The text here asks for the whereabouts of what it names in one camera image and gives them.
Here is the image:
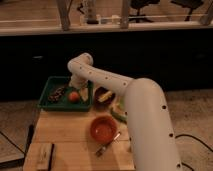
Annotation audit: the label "green cucumber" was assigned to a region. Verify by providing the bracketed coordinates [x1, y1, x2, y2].
[110, 107, 127, 123]

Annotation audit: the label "wooden post left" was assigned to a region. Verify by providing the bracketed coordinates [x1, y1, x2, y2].
[56, 0, 70, 31]

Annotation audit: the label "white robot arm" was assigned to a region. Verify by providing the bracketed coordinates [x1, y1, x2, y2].
[67, 53, 183, 171]

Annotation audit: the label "red apple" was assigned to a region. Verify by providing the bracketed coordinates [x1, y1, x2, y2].
[68, 91, 80, 103]

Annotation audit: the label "orange bowl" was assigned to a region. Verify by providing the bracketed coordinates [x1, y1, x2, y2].
[90, 116, 117, 144]

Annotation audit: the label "yellow banana pieces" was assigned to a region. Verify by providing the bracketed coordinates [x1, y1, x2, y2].
[98, 91, 113, 103]

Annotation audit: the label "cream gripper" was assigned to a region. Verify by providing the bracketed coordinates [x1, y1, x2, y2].
[69, 75, 88, 101]

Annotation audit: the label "black cable right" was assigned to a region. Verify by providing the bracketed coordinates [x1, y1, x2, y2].
[174, 133, 213, 171]

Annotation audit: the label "dark brown bowl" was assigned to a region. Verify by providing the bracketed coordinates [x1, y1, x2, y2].
[94, 87, 115, 106]

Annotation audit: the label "wooden post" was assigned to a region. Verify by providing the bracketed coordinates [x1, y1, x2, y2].
[56, 0, 70, 31]
[120, 0, 130, 29]

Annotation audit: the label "metal fork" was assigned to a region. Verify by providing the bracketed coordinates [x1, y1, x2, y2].
[95, 132, 121, 157]

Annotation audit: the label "wooden post middle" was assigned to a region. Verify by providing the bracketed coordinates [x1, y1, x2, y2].
[120, 0, 130, 29]

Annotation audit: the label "wooden block with black edge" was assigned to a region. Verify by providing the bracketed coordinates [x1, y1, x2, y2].
[36, 143, 54, 171]

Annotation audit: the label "black office chair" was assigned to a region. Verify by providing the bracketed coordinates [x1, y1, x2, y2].
[129, 0, 160, 23]

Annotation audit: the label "dark grape bunch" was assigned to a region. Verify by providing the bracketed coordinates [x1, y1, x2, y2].
[48, 86, 66, 103]

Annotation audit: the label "green plastic cup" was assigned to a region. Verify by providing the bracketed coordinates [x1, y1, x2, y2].
[119, 99, 125, 110]

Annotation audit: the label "green plastic tray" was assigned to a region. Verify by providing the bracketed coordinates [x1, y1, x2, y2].
[38, 76, 93, 112]

